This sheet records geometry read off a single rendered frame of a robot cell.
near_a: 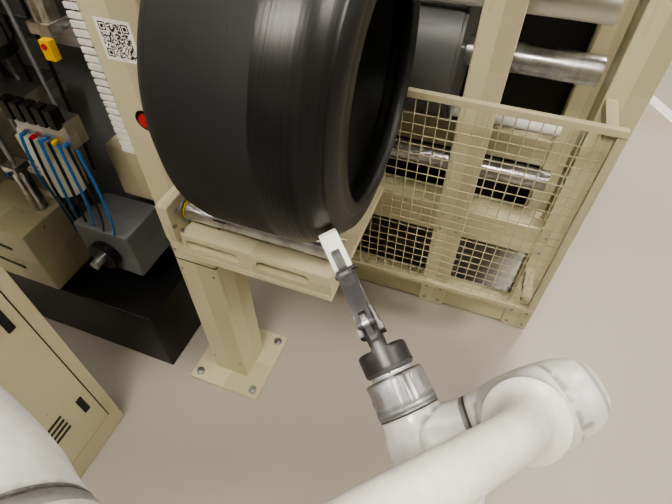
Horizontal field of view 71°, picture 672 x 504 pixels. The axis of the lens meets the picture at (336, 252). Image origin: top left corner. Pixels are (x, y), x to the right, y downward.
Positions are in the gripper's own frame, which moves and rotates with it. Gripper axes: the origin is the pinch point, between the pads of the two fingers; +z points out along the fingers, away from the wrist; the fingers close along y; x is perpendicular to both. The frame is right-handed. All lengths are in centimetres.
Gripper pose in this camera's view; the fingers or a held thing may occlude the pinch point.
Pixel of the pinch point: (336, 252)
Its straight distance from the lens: 75.2
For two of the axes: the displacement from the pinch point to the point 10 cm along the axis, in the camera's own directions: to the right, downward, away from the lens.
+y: 1.8, 2.3, 9.6
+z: -4.0, -8.7, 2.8
